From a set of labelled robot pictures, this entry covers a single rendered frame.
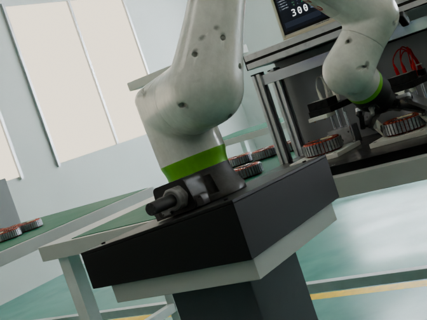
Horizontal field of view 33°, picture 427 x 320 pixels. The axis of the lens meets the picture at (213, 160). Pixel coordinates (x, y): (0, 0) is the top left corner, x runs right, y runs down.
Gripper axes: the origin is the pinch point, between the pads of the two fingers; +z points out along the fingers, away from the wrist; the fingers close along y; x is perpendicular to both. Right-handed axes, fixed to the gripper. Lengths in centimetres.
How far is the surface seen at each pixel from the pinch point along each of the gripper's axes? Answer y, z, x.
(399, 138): -0.2, -5.0, -5.9
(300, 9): -22.2, -5.0, 40.9
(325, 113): -21.7, 2.5, 10.3
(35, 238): -156, 22, 6
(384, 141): -4.3, -4.6, -5.6
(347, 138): -20.6, 13.7, 6.3
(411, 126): 2.8, -3.5, -3.1
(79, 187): -427, 329, 179
